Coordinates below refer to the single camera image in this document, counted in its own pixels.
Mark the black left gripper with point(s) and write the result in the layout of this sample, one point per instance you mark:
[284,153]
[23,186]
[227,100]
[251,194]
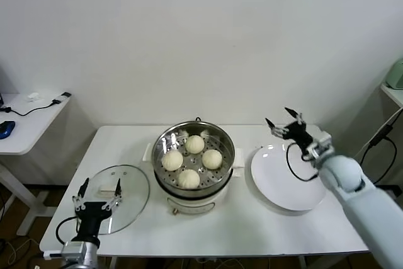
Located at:
[91,212]

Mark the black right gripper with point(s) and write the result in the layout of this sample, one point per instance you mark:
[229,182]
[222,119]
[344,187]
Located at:
[299,133]

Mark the white steamed baozi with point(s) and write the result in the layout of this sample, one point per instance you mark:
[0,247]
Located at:
[188,179]
[212,159]
[172,160]
[194,144]

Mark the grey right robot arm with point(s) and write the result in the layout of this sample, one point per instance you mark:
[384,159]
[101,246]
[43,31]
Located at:
[346,171]

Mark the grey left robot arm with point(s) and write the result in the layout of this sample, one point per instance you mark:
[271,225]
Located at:
[91,258]

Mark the steel perforated steamer basket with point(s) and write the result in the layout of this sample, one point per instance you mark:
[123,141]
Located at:
[163,143]

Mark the white round plate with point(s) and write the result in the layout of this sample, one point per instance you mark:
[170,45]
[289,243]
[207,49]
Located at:
[277,187]

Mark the cream electric cooker base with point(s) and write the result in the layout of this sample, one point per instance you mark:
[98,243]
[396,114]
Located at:
[192,201]

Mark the white side desk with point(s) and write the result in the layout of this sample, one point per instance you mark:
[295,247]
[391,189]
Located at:
[31,130]

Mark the white desk with appliance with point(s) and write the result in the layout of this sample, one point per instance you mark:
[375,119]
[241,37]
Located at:
[393,94]

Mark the blue computer mouse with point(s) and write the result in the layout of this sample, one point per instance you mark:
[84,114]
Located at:
[7,128]

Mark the small white plastic object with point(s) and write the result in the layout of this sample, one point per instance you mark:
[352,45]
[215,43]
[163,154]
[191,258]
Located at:
[34,96]

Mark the pale green appliance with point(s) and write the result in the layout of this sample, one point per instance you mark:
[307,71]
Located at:
[397,75]

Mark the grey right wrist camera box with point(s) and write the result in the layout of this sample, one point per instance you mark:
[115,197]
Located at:
[321,146]

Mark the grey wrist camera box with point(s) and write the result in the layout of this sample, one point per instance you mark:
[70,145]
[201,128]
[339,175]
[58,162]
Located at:
[321,146]
[74,246]

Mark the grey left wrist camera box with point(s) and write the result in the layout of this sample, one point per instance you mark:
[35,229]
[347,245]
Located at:
[74,246]

